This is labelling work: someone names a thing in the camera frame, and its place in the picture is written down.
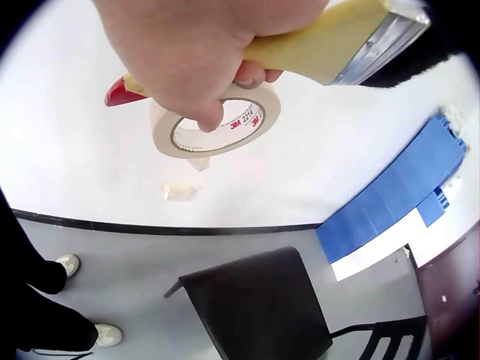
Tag person's right hand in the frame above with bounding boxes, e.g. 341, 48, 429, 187
92, 0, 330, 132

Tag person's right thumb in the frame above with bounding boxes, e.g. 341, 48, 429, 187
193, 94, 226, 132

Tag person's right fingers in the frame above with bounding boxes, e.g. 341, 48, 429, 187
232, 59, 284, 90

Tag roll of beige masking tape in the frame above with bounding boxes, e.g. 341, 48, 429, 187
149, 81, 281, 158

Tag yellow-handled paintbrush with red tip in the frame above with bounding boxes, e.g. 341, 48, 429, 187
104, 0, 473, 108

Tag wide scrap of masking tape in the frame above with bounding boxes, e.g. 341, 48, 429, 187
160, 183, 201, 201

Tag blue panel structure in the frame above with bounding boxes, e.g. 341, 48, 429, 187
317, 115, 469, 263

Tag black chair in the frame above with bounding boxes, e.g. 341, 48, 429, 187
164, 246, 430, 360

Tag person's legs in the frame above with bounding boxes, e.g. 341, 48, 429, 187
0, 187, 123, 360

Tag dark brown wooden cabinet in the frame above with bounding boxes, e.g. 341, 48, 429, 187
409, 232, 480, 353

